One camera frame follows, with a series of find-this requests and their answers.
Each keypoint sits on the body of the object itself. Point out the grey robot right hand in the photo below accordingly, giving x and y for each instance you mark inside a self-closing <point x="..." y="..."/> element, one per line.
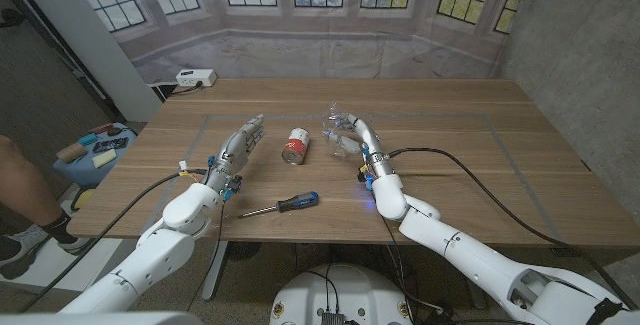
<point x="372" y="150"/>

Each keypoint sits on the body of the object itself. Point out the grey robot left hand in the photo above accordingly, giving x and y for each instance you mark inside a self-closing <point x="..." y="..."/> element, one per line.
<point x="232" y="150"/>

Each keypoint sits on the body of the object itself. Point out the clear plastic bottle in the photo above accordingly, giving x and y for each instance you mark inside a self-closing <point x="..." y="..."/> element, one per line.
<point x="339" y="151"/>

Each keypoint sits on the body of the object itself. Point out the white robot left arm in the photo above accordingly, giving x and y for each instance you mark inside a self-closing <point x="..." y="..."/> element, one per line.
<point x="155" y="250"/>

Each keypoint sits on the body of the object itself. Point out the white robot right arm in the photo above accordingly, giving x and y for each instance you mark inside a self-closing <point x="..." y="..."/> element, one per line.
<point x="475" y="260"/>

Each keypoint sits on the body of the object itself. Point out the red white soup can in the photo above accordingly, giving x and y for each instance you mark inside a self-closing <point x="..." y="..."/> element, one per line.
<point x="296" y="146"/>

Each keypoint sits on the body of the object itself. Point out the white power strip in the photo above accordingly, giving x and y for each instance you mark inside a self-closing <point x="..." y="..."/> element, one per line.
<point x="196" y="77"/>

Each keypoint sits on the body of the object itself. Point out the black round floor object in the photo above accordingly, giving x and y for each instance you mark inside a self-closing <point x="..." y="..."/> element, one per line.
<point x="244" y="251"/>

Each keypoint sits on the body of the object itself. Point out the printed window backdrop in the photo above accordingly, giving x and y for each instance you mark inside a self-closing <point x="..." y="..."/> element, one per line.
<point x="320" y="45"/>

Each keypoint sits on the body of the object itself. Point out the grey metal table leg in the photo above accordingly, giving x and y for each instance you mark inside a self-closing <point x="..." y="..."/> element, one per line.
<point x="472" y="285"/>
<point x="215" y="270"/>

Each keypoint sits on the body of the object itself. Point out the black patterned flat item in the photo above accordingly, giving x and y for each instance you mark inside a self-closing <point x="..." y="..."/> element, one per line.
<point x="110" y="145"/>

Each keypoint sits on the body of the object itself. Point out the yellow sponge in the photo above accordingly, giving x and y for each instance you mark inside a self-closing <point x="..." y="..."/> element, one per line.
<point x="104" y="158"/>

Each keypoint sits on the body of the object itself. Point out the dark red flat item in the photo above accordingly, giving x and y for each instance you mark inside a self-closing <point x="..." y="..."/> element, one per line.
<point x="101" y="128"/>

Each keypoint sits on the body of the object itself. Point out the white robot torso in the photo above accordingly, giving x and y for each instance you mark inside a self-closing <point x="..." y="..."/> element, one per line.
<point x="345" y="290"/>

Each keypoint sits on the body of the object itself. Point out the teal small block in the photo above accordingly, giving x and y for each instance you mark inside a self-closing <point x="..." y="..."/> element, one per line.
<point x="88" y="139"/>

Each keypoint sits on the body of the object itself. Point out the blue stool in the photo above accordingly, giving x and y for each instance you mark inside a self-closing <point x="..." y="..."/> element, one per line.
<point x="80" y="172"/>

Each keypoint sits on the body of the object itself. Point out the yellow round floor object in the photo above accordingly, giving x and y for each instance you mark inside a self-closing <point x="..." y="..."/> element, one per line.
<point x="84" y="199"/>

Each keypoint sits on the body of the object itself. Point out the tan brush block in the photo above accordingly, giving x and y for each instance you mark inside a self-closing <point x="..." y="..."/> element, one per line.
<point x="71" y="153"/>

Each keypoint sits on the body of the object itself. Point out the grey black sneaker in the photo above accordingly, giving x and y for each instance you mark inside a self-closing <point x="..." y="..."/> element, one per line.
<point x="77" y="245"/>
<point x="22" y="255"/>

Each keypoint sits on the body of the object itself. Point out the person's bare leg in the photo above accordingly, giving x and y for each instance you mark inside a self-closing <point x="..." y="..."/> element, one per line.
<point x="22" y="185"/>

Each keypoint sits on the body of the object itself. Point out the white floor mat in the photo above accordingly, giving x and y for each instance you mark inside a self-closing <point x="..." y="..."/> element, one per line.
<point x="55" y="272"/>

